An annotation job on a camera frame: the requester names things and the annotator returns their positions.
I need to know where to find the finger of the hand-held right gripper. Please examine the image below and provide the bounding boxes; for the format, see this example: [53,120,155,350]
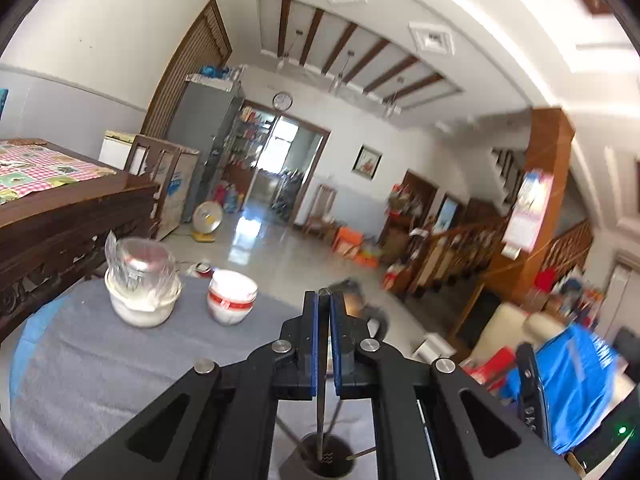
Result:
[515,342,551,448]

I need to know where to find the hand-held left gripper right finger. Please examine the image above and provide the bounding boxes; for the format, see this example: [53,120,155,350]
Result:
[329,290,581,480]

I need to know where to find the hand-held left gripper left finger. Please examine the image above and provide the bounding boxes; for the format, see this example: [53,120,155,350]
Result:
[62,290,319,480]

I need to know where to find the dark metal utensil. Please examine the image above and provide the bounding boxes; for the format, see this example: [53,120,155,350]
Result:
[276,417,311,461]
[316,287,332,463]
[325,400,347,438]

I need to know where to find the dark grey utensil holder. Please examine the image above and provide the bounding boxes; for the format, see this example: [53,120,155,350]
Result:
[299,434,357,480]

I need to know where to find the red plastic chair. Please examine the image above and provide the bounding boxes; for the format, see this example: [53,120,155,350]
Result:
[467,347,518,393]

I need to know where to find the blue cloth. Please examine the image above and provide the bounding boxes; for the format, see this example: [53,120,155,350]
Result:
[500,322,626,456]

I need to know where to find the bronze electric kettle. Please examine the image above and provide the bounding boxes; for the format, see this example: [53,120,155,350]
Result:
[330,280,388,346]

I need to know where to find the beige sofa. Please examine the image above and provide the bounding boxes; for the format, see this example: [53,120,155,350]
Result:
[470,302,571,361]

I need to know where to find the white bowl red band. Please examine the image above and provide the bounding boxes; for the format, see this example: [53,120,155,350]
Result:
[206,290,258,327]

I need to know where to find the small white stool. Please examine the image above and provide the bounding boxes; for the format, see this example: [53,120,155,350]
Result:
[412,334,458,363]

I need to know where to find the orange cardboard box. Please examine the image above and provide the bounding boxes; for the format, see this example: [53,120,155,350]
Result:
[332,225,363,261]

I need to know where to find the brown wooden chair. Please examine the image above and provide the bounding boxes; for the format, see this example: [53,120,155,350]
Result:
[303,184,338,241]

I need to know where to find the wooden stair railing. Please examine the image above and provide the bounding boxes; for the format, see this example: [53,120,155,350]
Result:
[410,220,511,301]

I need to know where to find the small floor fan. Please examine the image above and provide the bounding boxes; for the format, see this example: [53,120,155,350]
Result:
[192,201,223,243]

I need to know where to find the red and blue bottles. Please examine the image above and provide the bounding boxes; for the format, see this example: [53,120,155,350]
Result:
[212,182,242,213]

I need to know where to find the white ceramic pot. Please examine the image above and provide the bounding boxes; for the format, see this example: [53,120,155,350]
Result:
[105,270,183,328]

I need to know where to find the brown wooden door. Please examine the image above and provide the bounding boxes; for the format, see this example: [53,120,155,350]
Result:
[434,194,466,233]
[402,170,440,211]

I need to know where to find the grey table mat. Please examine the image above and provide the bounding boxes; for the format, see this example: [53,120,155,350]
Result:
[10,275,416,480]

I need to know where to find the blue printed appliance box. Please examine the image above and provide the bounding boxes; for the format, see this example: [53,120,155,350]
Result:
[150,142,201,241]

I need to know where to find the shelf with goods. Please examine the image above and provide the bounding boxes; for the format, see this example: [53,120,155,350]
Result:
[225,105,276,201]

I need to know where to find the wooden pillar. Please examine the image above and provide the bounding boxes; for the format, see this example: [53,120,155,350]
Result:
[490,107,576,306]

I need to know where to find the grey refrigerator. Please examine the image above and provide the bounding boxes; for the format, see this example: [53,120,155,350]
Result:
[167,75,246,216]

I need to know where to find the pendant lamp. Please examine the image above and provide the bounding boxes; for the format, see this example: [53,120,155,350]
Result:
[384,77,404,118]
[277,30,302,72]
[332,50,356,93]

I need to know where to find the dark wooden chair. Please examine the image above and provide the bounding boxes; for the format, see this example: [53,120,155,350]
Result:
[125,134,183,183]

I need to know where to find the white chest box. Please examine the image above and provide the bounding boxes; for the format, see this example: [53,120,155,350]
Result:
[100,130,137,171]

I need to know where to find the dark wooden bench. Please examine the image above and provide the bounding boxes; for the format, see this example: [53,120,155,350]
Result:
[0,137,161,341]

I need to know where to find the slatted wooden door panel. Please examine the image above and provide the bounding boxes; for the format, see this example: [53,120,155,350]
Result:
[142,0,233,141]

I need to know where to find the pink checked cloth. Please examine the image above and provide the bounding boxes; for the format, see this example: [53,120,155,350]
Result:
[0,141,116,206]

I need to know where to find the wall calendar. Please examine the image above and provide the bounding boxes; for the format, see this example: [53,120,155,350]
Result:
[502,170,555,251]

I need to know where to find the wooden doorway frame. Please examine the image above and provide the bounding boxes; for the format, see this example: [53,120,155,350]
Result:
[245,100,332,226]

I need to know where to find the framed wall picture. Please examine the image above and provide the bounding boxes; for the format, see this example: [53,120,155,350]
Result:
[352,145,383,181]

